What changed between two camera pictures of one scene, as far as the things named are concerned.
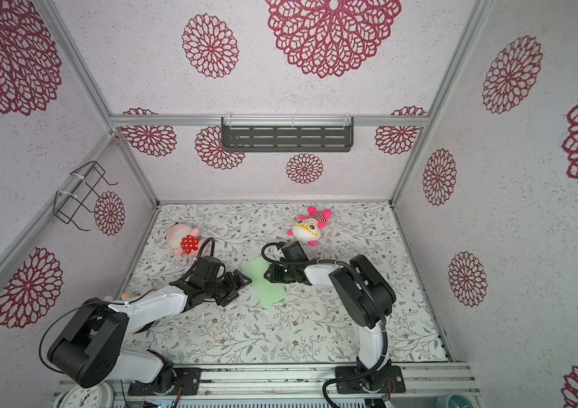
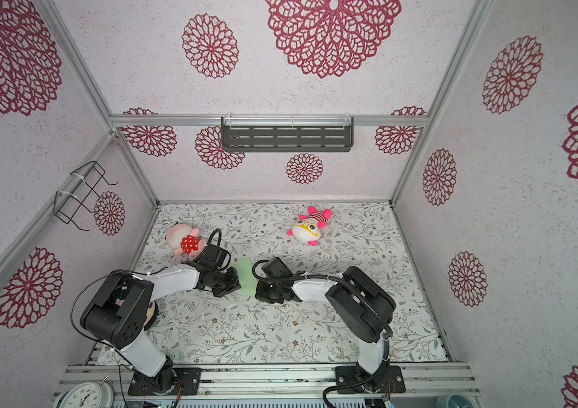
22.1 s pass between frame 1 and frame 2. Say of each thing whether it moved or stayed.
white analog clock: stayed
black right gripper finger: moved
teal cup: stayed
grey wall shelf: stayed
